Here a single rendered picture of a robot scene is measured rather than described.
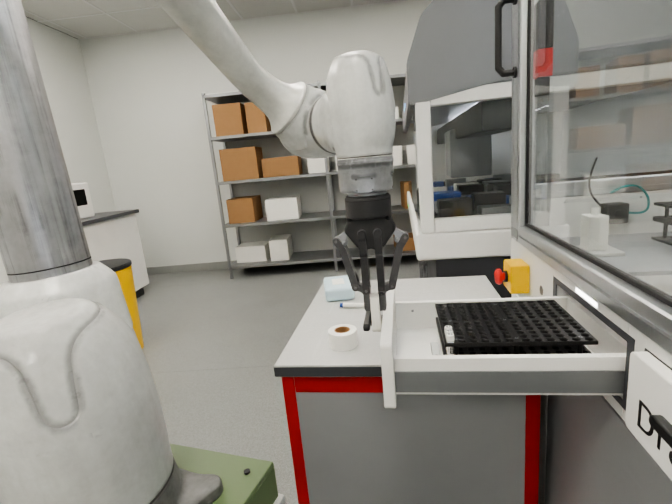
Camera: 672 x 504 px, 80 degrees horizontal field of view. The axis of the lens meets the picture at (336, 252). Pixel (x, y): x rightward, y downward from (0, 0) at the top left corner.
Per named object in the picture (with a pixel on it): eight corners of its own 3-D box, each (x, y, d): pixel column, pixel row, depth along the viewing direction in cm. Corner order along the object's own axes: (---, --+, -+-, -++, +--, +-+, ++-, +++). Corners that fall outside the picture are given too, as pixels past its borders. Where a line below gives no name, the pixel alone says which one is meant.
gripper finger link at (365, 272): (366, 230, 65) (357, 231, 65) (369, 296, 67) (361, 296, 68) (368, 226, 69) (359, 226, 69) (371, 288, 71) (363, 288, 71)
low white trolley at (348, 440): (309, 623, 107) (273, 365, 91) (341, 456, 167) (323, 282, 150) (541, 647, 98) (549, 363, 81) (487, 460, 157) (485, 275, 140)
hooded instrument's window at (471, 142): (418, 232, 150) (412, 105, 141) (408, 191, 322) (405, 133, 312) (774, 210, 131) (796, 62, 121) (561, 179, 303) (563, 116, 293)
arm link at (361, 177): (392, 154, 59) (395, 195, 60) (393, 154, 68) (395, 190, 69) (332, 160, 61) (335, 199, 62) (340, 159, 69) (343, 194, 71)
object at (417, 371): (395, 395, 62) (393, 359, 61) (396, 327, 87) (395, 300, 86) (687, 397, 56) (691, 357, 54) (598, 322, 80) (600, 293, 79)
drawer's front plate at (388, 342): (384, 410, 61) (379, 344, 59) (389, 330, 89) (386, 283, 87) (396, 410, 61) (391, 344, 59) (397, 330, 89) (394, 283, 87)
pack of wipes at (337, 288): (355, 299, 128) (354, 286, 127) (326, 303, 128) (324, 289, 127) (350, 285, 143) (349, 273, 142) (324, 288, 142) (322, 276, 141)
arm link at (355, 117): (412, 152, 62) (363, 157, 73) (407, 44, 59) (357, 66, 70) (354, 157, 57) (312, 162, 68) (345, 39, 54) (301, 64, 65)
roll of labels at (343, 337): (329, 353, 94) (327, 337, 93) (329, 340, 101) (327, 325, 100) (359, 350, 94) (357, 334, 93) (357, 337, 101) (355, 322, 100)
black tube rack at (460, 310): (445, 379, 65) (444, 343, 63) (436, 333, 82) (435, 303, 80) (596, 379, 61) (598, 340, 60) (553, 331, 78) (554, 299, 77)
